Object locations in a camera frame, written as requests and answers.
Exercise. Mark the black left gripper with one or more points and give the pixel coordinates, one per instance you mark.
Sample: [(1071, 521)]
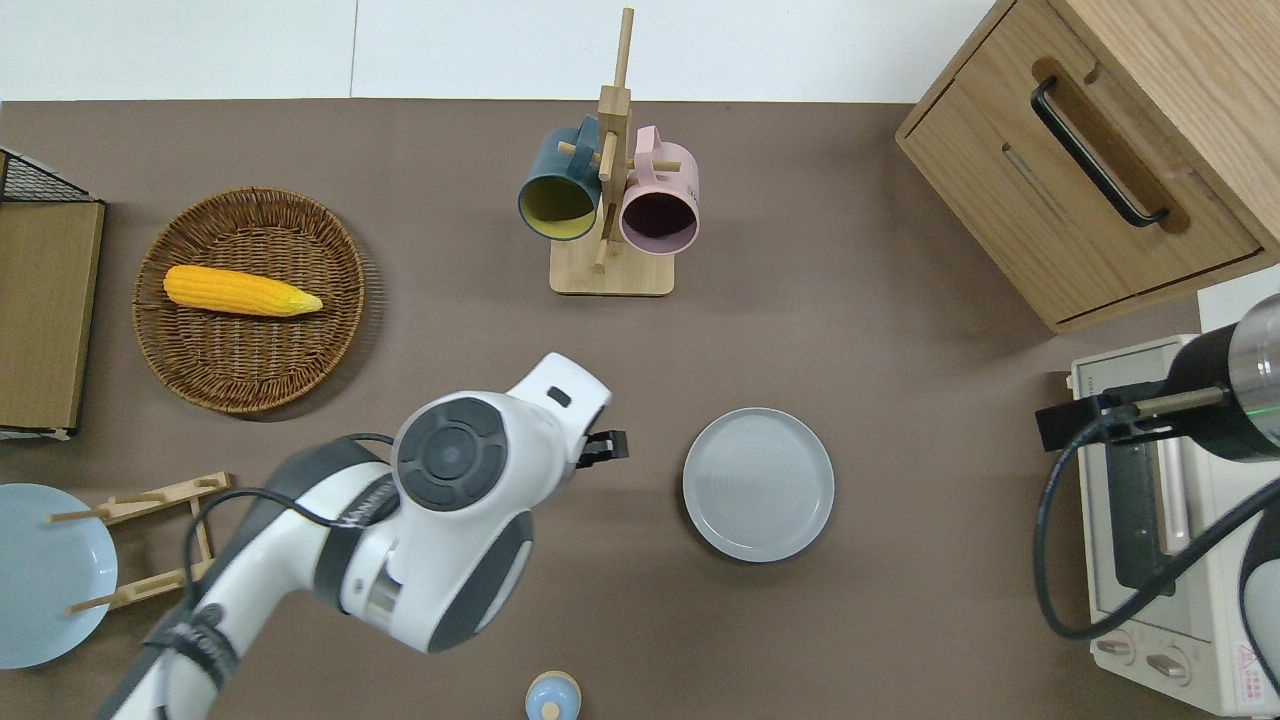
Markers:
[(588, 455)]

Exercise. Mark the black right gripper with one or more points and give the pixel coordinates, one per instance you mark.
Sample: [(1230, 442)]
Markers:
[(1205, 395)]

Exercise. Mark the gray round plate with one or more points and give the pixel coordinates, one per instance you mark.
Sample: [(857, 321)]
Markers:
[(758, 485)]

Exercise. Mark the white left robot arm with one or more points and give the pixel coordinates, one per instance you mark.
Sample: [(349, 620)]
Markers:
[(450, 520)]

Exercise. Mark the wooden plate rack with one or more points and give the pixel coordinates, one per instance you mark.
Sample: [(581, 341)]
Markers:
[(160, 495)]

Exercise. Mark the light blue plate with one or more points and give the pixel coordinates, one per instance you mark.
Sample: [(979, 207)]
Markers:
[(40, 580)]

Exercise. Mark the wooden mug rack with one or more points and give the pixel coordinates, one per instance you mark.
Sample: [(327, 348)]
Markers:
[(612, 275)]

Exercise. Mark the white toaster oven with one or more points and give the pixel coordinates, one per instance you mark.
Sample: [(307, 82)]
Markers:
[(1190, 590)]

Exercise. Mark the pink mug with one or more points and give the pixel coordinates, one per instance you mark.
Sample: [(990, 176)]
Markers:
[(658, 215)]

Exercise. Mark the dark blue mug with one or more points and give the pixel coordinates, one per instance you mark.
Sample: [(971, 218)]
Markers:
[(558, 200)]

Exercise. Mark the wooden cabinet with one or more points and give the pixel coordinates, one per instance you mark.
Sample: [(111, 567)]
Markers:
[(1100, 120)]

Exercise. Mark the brown wicker basket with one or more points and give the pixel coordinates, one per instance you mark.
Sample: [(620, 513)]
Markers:
[(250, 370)]

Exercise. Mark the yellow corn cob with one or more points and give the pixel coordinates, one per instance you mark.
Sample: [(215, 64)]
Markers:
[(235, 290)]

